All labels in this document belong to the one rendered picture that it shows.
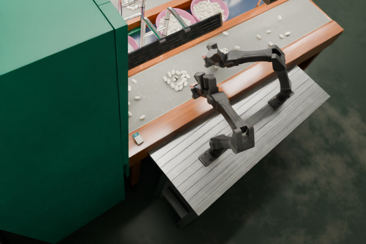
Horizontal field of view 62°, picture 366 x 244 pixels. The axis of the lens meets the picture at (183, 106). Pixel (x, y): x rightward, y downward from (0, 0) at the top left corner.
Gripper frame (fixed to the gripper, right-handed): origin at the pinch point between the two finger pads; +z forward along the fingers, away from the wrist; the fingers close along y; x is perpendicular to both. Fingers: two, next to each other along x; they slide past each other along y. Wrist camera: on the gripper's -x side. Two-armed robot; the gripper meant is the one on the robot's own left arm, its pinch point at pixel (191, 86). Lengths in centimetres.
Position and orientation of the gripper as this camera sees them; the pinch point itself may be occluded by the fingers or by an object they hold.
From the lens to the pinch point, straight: 168.7
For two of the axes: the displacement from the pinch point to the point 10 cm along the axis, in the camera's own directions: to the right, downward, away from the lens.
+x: 2.6, 8.4, 4.7
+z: -5.3, -2.8, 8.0
